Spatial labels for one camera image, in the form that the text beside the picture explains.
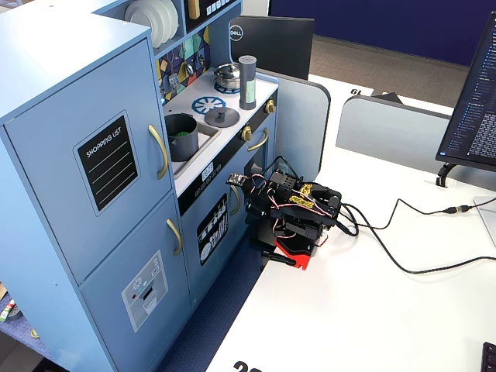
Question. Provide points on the gold kitchen foot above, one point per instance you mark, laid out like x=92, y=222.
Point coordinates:
x=35, y=334

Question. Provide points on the gray toy pot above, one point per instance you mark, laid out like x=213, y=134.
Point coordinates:
x=184, y=149

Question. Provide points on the black Dell monitor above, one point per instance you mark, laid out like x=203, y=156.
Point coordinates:
x=279, y=42

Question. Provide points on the gray desk divider panel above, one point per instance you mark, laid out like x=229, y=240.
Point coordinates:
x=302, y=116
x=387, y=128

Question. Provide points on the gold stove knob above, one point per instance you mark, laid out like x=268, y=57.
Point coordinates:
x=270, y=105
x=246, y=133

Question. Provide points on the gray salt shaker green label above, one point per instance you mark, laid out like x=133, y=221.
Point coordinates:
x=248, y=83

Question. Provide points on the white plate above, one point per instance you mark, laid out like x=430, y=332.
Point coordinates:
x=174, y=17
x=140, y=18
x=163, y=19

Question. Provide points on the black table clamp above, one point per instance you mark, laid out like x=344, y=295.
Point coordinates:
x=277, y=257

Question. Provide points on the silver hanging ladle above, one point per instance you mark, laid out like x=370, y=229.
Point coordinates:
x=188, y=69

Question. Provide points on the tan wooden block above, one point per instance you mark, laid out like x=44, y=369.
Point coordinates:
x=193, y=8

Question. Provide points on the gray pot lid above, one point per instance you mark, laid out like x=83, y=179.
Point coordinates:
x=221, y=116

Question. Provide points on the silver metal pot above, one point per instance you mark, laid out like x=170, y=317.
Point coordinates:
x=226, y=75

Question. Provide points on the dark keyboard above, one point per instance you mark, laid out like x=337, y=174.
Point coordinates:
x=490, y=356

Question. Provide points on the small camera circuit board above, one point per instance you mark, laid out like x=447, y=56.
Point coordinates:
x=235, y=181

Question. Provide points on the gray hanging spatula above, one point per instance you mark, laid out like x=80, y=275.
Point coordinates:
x=173, y=82

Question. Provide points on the green toy peas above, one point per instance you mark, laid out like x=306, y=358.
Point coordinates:
x=182, y=134

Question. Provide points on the black monitor stand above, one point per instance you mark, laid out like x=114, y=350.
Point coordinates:
x=445, y=170

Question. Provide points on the monitor showing code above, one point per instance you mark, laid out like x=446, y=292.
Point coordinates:
x=476, y=108

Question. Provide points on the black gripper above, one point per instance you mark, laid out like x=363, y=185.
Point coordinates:
x=259, y=204

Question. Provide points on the blue toy kitchen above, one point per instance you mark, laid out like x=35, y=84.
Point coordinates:
x=58, y=97

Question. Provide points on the black angular object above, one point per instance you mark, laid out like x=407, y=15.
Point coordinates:
x=391, y=97

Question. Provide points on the green red white packet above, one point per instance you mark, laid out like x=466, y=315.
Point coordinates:
x=5, y=312

